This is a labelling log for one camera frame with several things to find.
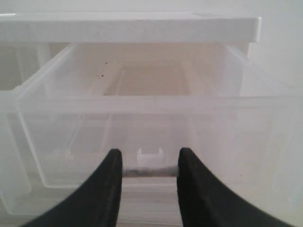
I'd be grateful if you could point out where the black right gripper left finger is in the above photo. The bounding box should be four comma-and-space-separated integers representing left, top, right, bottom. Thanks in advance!
24, 149, 123, 227

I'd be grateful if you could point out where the white plastic drawer cabinet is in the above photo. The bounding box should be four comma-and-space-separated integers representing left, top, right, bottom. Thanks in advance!
0, 12, 303, 227

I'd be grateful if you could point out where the clear drawer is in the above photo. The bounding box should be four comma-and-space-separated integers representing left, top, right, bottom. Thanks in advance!
0, 44, 303, 219

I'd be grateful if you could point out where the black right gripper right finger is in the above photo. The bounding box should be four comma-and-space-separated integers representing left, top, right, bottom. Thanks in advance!
177, 148, 288, 227

